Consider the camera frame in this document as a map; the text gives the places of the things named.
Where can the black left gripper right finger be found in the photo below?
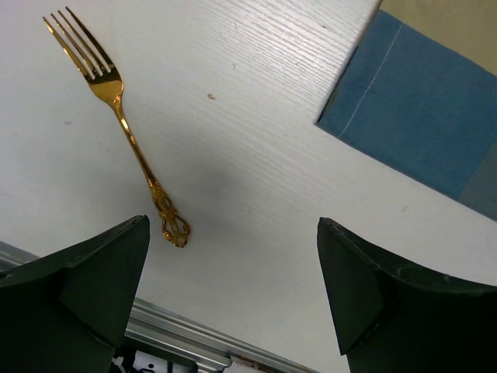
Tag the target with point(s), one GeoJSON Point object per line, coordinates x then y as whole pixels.
{"type": "Point", "coordinates": [393, 315]}

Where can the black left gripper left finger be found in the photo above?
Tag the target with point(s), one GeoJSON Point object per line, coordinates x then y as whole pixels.
{"type": "Point", "coordinates": [68, 312]}

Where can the blue yellow striped cloth placemat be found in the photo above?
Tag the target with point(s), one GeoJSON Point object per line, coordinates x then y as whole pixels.
{"type": "Point", "coordinates": [419, 95]}

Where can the gold fork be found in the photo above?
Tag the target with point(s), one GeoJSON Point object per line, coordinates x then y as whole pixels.
{"type": "Point", "coordinates": [105, 82]}

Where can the aluminium table edge rail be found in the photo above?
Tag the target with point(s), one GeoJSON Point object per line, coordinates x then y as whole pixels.
{"type": "Point", "coordinates": [165, 330]}

